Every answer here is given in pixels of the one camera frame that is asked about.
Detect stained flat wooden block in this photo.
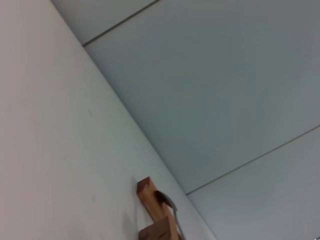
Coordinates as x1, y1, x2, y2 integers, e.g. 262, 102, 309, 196
136, 176, 169, 224

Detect pink handled metal spoon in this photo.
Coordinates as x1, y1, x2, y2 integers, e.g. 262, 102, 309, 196
155, 190, 187, 240

